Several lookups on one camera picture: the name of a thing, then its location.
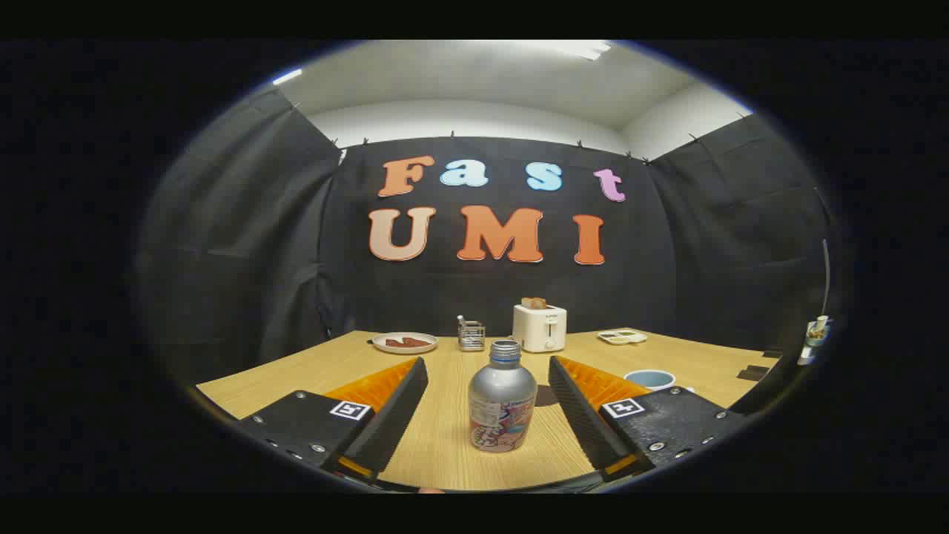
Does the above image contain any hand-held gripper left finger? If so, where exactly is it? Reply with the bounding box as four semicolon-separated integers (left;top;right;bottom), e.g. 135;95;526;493
237;357;429;487

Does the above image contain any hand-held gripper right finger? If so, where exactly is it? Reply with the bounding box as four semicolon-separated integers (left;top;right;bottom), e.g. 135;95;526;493
549;355;746;483

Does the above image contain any white cup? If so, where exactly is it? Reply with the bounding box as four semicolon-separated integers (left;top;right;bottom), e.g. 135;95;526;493
624;369;695;393

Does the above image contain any silver juice bottle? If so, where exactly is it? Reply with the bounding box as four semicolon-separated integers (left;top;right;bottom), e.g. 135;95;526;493
468;340;538;453

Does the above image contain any wooden table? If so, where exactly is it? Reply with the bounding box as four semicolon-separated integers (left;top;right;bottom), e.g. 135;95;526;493
194;329;779;492

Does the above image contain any white round plate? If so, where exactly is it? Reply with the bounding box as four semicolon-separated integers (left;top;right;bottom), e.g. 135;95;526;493
371;332;439;355

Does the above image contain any white toaster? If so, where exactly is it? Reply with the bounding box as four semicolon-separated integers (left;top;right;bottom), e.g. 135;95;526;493
512;303;568;353

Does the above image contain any black backdrop cloth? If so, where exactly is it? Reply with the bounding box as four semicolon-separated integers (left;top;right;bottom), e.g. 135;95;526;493
137;85;835;386

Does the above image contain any cluttered side stand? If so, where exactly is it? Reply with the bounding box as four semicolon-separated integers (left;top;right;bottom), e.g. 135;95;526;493
797;315;833;366

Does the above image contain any ceiling light panel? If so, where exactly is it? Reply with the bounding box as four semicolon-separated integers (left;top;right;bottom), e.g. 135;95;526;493
552;41;612;62

